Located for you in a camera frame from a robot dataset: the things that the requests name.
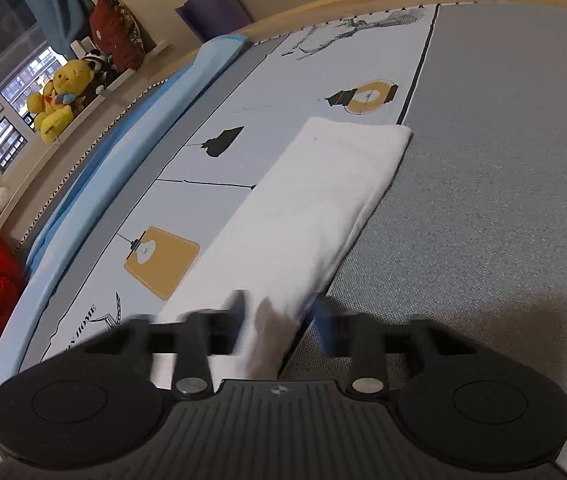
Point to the purple yoga mat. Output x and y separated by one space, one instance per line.
213 10

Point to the yellow plush bear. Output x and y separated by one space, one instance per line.
65 95

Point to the panda plush toy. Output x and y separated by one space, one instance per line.
98 67

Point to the window sill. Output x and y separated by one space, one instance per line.
88 110

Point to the light blue bed sheet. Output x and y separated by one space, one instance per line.
113 145

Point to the white cloth garment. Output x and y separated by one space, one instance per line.
313 185

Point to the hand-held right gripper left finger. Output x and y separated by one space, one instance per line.
237 325

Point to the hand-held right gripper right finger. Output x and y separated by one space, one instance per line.
324 327

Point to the printed bed sheet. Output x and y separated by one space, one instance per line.
273 85

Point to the dark red cushion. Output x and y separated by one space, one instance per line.
113 25

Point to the blue curtain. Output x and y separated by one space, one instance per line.
58 0

